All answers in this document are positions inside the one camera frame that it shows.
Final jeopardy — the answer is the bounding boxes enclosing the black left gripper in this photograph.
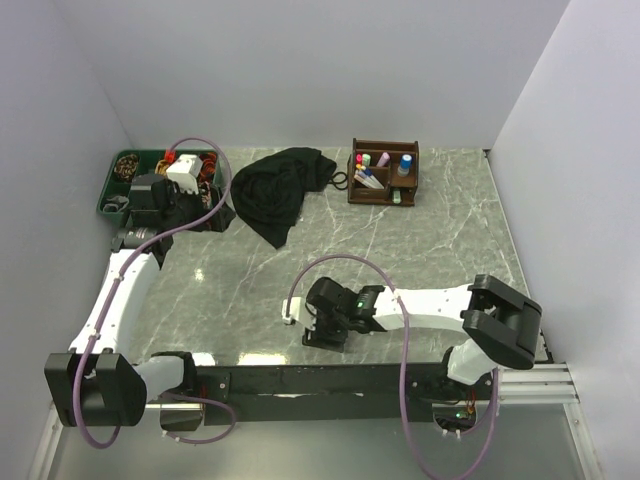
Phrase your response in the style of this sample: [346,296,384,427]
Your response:
[161,179,235,233]

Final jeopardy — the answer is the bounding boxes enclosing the peach cap white marker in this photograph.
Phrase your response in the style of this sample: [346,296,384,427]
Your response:
[354,175,384,190]

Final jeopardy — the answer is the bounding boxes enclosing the light blue cap marker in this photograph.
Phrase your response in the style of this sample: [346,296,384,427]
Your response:
[359,169,385,189]

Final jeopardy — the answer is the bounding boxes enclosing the brown wooden desk organizer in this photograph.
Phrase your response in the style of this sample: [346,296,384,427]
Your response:
[347,138,420,207]

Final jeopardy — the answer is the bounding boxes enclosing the purple pastel highlighter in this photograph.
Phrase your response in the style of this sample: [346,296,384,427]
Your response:
[376,152,391,167]

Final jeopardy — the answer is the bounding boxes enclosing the blue correction tape roll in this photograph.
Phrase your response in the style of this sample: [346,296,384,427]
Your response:
[398,154,413,171]

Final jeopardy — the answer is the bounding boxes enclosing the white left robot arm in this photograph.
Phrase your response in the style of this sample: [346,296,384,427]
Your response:
[44,173,204,427]

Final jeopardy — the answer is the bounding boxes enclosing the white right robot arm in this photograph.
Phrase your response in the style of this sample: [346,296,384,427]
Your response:
[282,274,542,403]

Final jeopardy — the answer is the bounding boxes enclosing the grey rolled tie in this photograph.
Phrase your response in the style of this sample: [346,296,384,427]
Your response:
[101,195,129,213]

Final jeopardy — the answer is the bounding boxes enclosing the yellow rolled tie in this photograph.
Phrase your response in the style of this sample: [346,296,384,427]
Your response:
[154,159,170,176]

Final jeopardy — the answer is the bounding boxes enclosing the green compartment tray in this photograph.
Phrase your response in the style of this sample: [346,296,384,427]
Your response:
[97,148,225,225]

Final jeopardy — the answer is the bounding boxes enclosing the brown patterned rolled tie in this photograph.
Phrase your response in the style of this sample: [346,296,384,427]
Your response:
[113,154,139,183]

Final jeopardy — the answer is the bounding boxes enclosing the orange navy striped rolled tie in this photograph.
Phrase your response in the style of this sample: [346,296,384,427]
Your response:
[198,152,217,182]

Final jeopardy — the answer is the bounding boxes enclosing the black base crossbar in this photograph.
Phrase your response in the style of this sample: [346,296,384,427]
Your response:
[197,363,491,422]

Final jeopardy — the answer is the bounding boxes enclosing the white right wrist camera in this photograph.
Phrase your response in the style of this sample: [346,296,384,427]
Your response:
[281,297,315,330]

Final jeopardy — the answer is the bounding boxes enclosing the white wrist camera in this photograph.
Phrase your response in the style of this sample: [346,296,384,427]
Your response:
[165,154,203,195]
[281,297,315,330]

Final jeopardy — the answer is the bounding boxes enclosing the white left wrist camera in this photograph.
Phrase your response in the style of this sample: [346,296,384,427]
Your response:
[165,154,203,195]

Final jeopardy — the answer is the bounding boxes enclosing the black drawstring shorts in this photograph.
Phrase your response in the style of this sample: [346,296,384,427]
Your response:
[231,147,347,249]

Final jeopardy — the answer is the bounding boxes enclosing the aluminium frame rail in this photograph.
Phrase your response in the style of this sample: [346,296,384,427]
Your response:
[498,363,579,405]

